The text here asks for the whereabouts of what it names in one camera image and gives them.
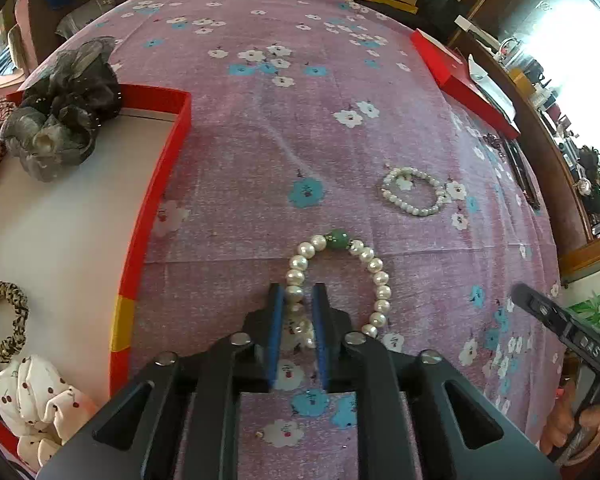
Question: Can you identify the white cherry print scrunchie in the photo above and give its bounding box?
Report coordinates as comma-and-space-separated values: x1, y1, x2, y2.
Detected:
0, 355, 101, 467

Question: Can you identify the pink armchair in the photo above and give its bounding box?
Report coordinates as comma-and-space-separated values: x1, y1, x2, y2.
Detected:
7, 0, 66, 76

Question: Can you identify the white paper sheet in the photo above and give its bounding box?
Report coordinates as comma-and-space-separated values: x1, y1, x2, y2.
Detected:
469, 60, 501, 91

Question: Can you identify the pink floral bedsheet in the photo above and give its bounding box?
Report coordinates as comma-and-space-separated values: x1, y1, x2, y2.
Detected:
10, 0, 566, 480

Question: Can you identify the pearl bracelet with green bead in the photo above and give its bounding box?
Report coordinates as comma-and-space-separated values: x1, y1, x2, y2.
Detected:
285, 229, 393, 351

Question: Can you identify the red box lid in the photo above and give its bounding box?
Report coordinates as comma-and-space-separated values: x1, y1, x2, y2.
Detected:
410, 30, 522, 141

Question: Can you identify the small pearl bracelet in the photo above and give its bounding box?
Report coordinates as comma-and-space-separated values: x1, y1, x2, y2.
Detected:
381, 166, 447, 218

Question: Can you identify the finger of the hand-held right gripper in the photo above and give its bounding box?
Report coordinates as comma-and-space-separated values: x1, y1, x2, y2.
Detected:
511, 282, 600, 377

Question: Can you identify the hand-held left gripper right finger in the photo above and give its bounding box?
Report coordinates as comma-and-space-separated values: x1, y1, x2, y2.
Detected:
311, 282, 561, 480

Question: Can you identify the grey patterned cloth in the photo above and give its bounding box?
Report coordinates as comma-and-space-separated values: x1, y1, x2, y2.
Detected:
55, 0, 126, 41

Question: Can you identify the wooden dresser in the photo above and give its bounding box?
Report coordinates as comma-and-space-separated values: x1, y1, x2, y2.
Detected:
450, 0, 600, 281

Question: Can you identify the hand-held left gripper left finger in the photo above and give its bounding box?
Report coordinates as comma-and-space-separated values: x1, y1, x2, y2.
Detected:
37, 282, 287, 480

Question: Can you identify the person's right hand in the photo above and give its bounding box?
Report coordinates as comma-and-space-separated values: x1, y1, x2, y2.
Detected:
539, 377, 579, 457

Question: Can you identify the black bag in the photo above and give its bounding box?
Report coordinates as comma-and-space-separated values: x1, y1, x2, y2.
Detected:
415, 0, 468, 48

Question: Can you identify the flat yellow box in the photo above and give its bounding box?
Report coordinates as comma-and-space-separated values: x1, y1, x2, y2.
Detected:
355, 0, 418, 13

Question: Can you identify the leopard print hair tie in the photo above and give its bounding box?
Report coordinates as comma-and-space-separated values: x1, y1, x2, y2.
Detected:
0, 281, 30, 365

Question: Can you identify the red box with white inside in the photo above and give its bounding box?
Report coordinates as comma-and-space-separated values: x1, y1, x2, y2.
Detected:
0, 85, 193, 472

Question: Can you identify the black smartphone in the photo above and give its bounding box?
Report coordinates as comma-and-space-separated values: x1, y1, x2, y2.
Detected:
505, 137, 542, 211

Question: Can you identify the grey organza scrunchie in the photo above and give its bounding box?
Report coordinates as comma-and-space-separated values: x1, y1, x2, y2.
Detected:
0, 36, 123, 183

